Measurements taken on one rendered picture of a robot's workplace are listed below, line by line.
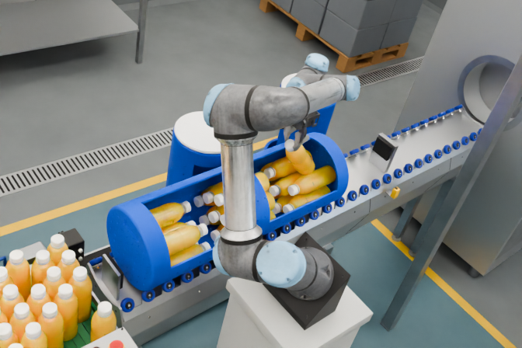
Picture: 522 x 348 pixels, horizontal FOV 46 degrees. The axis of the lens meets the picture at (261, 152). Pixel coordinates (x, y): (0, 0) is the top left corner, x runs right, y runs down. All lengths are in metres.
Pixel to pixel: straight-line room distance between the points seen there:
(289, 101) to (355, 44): 3.76
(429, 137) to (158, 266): 1.72
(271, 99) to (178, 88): 3.20
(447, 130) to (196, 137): 1.37
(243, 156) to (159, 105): 2.91
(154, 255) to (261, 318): 0.37
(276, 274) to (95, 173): 2.40
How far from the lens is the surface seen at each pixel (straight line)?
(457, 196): 2.80
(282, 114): 1.52
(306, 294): 1.77
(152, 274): 1.92
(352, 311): 1.93
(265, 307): 1.85
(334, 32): 5.37
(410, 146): 3.06
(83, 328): 2.06
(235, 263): 1.69
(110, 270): 2.03
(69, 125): 4.24
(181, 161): 2.56
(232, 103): 1.54
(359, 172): 2.78
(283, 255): 1.62
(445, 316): 3.67
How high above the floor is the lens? 2.60
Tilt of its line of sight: 38 degrees down
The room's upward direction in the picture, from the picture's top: 14 degrees clockwise
